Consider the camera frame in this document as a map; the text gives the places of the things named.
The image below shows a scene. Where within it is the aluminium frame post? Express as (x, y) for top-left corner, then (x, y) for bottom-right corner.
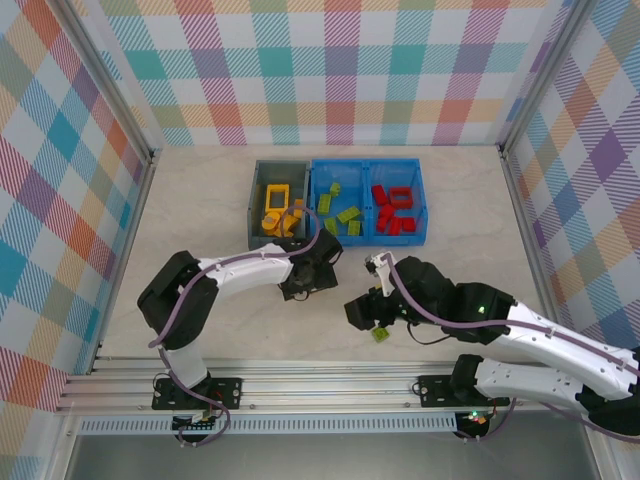
(496, 0), (601, 157)
(58, 0), (164, 166)

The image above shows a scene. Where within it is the slotted gray cable duct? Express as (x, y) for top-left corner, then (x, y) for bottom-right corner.
(78, 417), (460, 436)

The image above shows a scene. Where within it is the orange arch lego brick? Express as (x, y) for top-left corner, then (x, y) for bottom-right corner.
(258, 211), (283, 238)

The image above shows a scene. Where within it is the blue plastic bin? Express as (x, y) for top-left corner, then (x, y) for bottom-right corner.
(309, 158), (372, 248)
(367, 157), (430, 246)

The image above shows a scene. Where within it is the red lego frame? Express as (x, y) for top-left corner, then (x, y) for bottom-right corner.
(389, 185), (418, 211)

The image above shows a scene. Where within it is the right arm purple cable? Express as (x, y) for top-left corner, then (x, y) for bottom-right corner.
(387, 253), (640, 445)

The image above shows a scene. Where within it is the gray plastic bin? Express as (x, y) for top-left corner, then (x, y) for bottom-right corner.
(247, 159), (314, 250)

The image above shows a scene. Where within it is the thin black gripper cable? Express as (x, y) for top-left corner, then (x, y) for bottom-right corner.
(405, 319), (454, 347)

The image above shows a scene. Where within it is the wide aluminium base rail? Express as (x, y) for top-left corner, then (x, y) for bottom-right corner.
(54, 355), (609, 415)

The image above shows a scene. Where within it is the small controller board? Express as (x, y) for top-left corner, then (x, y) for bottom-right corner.
(453, 408), (490, 430)
(171, 410), (224, 434)

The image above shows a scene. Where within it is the yellow lego frame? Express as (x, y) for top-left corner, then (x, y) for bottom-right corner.
(264, 183), (293, 221)

